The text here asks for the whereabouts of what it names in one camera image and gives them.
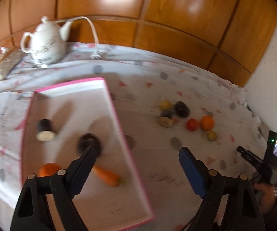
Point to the dark water chestnut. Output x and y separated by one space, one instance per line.
182 109
88 141

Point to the person's right hand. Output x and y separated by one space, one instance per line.
265 195

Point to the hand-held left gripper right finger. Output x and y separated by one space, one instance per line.
191 170

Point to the orange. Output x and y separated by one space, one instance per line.
207 123
47 169

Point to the carrot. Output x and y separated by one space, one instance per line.
106 175

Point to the pink shallow cardboard box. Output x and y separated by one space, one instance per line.
80 115

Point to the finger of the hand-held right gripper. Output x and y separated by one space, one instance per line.
247 155

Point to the red tomato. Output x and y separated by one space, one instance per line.
192 124

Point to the small yellow tomato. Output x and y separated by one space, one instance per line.
166 105
211 136

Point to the white floral ceramic kettle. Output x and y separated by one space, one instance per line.
46 45

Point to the cut eggplant piece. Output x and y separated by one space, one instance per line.
166 122
44 127

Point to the white patterned tablecloth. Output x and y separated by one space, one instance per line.
152 96

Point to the ornate golden tissue box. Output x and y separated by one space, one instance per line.
5 62

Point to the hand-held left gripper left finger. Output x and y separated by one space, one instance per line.
80 178

